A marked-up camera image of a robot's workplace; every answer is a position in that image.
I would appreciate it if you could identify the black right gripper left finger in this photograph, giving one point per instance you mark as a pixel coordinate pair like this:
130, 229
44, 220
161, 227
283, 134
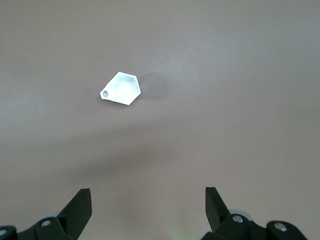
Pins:
72, 217

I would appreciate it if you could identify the white faceted cup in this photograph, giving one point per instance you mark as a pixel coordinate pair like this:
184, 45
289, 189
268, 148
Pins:
122, 90

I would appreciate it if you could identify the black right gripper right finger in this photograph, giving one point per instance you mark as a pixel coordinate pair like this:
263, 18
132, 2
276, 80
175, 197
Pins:
220, 217

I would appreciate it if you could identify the brown table cover sheet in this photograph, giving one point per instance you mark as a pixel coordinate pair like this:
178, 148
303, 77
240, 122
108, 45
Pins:
225, 75

